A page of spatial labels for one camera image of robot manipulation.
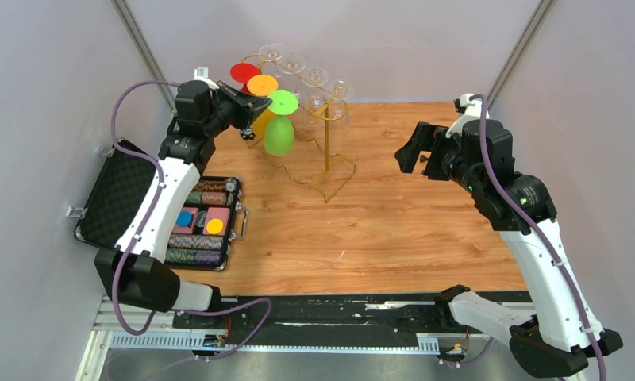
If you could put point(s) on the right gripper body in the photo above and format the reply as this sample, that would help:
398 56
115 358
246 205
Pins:
445 158

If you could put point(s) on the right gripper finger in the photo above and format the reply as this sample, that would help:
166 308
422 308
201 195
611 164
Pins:
425 136
408 155

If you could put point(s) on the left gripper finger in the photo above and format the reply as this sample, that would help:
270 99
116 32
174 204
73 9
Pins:
249 114
230 94

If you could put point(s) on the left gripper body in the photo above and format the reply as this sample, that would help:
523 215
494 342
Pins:
224 114

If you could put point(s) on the green wine glass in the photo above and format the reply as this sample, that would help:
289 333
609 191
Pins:
279 132

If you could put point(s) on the clear wine glass front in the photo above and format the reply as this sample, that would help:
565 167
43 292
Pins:
340 91

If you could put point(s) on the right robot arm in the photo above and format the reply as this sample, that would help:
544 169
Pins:
560 336

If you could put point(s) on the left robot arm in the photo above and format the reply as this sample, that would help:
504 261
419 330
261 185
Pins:
133 271

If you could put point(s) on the orange wine glass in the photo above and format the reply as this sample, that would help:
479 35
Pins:
262 85

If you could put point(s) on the red wine glass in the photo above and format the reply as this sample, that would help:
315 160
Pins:
242 72

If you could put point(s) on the clear wine glass rearmost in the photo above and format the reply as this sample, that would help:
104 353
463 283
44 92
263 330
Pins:
271 53

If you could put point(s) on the clear dealer button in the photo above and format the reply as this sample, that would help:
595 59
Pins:
200 218

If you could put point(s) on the blue round chip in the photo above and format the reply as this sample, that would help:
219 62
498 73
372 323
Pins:
184 219

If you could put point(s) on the black poker chip case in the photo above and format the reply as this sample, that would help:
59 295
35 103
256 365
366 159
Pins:
121 195

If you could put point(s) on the yellow round chip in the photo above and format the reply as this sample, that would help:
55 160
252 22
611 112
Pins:
215 226

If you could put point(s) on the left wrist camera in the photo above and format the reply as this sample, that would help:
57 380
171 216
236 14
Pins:
202 74

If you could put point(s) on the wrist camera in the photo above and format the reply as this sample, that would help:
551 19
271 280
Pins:
202 74
468 109

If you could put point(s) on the gold wire glass rack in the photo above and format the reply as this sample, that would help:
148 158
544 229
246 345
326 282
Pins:
310 162

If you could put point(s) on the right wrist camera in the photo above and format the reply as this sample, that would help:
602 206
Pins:
468 109

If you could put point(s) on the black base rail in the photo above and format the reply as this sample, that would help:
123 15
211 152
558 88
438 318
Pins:
405 323

